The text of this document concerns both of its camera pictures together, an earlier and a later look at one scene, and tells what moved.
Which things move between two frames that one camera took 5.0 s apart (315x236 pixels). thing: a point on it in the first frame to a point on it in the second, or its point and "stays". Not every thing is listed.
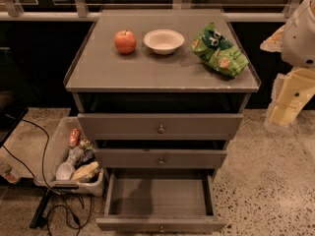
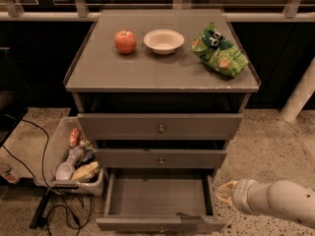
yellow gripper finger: [274, 42] to [224, 193]
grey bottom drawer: [159, 201] stays
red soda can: [74, 137] stays
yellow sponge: [85, 171] stays
